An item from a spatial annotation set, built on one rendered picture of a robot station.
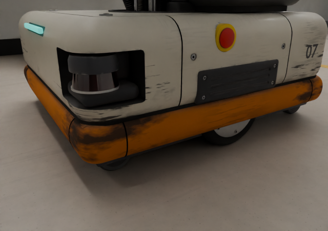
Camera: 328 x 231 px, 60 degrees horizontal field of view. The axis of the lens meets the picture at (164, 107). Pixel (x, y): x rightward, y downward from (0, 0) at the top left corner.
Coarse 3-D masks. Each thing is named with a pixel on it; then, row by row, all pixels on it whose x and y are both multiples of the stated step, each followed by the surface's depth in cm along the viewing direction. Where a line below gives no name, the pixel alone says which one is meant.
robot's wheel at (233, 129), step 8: (248, 120) 65; (224, 128) 61; (232, 128) 62; (240, 128) 64; (248, 128) 66; (200, 136) 64; (208, 136) 59; (216, 136) 61; (224, 136) 62; (232, 136) 63; (240, 136) 65; (216, 144) 62; (224, 144) 63
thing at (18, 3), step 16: (0, 0) 164; (16, 0) 168; (32, 0) 173; (48, 0) 178; (64, 0) 183; (80, 0) 188; (96, 0) 194; (112, 0) 200; (304, 0) 319; (320, 0) 336; (0, 16) 166; (16, 16) 171; (0, 32) 169; (16, 32) 173; (0, 48) 173; (16, 48) 178
